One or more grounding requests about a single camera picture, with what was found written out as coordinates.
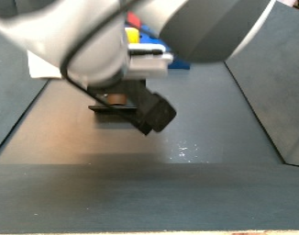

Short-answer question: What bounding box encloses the black cable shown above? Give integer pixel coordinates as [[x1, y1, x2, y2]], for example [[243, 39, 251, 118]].
[[59, 0, 142, 108]]

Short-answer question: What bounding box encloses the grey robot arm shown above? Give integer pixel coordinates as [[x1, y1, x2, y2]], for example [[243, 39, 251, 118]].
[[0, 0, 275, 86]]

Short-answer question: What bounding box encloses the yellow arch block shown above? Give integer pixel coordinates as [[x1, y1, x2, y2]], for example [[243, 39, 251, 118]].
[[126, 28, 140, 43]]

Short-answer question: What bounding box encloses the red rectangular block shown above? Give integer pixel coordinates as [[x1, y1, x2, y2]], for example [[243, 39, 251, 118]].
[[127, 12, 142, 28]]

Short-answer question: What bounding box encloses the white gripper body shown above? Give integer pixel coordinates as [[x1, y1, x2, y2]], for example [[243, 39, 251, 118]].
[[27, 43, 172, 79]]

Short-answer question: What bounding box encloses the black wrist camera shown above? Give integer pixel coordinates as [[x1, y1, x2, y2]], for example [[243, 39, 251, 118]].
[[119, 80, 176, 135]]

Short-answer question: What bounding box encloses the black curved stand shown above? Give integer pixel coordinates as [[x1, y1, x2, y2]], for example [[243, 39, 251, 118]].
[[88, 80, 146, 113]]

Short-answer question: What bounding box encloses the blue shape sorter block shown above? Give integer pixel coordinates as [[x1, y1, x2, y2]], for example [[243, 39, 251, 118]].
[[140, 25, 191, 70]]

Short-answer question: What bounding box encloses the brown cylinder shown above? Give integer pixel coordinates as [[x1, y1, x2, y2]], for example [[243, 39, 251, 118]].
[[107, 94, 127, 106]]

